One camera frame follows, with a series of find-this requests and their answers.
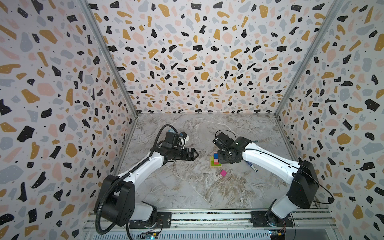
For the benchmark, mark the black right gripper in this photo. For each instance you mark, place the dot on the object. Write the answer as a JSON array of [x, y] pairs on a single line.
[[225, 156]]

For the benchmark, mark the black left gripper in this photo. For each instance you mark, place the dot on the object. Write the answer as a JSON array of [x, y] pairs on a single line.
[[190, 157]]

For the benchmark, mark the lime green rectangular block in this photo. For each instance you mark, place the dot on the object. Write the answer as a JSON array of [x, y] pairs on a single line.
[[212, 165]]

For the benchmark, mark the magenta cube block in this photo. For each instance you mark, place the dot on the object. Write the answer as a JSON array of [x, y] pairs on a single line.
[[223, 173]]

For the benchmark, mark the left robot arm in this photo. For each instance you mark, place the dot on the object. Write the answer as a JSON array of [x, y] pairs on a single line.
[[116, 204]]

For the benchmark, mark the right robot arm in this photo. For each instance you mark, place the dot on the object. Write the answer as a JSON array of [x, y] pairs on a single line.
[[301, 177]]

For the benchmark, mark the blue white marker pen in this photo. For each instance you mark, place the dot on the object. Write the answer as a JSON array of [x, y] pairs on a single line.
[[252, 166]]

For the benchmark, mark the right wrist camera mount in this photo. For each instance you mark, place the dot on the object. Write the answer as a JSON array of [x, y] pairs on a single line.
[[222, 140]]

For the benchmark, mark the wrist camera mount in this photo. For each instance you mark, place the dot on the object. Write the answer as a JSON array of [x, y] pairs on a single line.
[[222, 140], [175, 141]]

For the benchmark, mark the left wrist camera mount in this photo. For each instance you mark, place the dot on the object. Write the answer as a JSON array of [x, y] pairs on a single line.
[[175, 141]]

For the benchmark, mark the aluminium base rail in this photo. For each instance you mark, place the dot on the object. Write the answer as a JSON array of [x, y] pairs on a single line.
[[241, 219]]

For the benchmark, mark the right corner metal post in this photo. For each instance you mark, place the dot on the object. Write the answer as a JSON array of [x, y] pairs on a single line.
[[331, 14]]

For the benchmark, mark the corner metal post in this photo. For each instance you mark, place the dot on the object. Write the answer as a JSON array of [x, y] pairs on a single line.
[[331, 14], [84, 5]]

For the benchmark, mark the left corner metal post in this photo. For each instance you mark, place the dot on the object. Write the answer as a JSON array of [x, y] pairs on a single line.
[[84, 5]]

